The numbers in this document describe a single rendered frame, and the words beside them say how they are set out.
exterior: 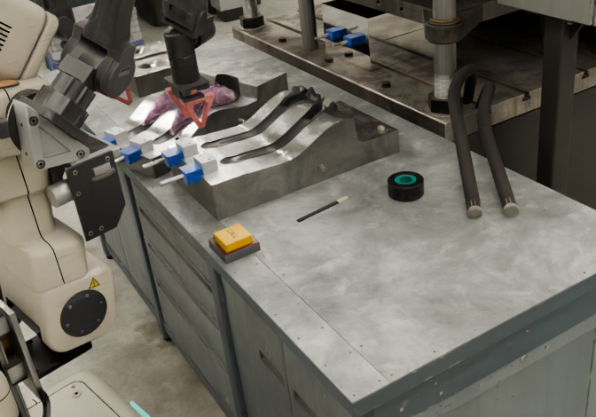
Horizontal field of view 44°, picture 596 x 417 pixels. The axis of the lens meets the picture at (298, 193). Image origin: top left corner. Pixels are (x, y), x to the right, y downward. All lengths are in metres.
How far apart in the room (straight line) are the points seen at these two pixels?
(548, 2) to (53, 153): 1.19
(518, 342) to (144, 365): 1.47
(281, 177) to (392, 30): 0.90
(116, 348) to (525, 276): 1.62
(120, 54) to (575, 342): 1.01
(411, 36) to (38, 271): 1.47
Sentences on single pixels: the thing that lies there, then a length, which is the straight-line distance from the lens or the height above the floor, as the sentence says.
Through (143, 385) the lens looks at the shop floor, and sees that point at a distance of 2.50.
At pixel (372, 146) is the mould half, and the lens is 1.80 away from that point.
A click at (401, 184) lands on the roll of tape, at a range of 1.64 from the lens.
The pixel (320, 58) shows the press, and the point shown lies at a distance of 2.60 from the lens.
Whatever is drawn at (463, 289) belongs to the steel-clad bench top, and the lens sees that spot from 1.38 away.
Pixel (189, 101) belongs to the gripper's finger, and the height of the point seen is 1.08.
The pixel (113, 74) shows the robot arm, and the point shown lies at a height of 1.23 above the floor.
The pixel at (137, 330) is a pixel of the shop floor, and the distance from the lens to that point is 2.72.
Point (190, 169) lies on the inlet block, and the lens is 1.66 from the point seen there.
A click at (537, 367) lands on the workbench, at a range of 1.52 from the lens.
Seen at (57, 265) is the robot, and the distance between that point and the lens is 1.52.
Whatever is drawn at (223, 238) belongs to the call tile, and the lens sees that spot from 1.51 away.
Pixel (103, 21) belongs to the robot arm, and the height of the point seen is 1.32.
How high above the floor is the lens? 1.63
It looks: 29 degrees down
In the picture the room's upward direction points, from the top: 7 degrees counter-clockwise
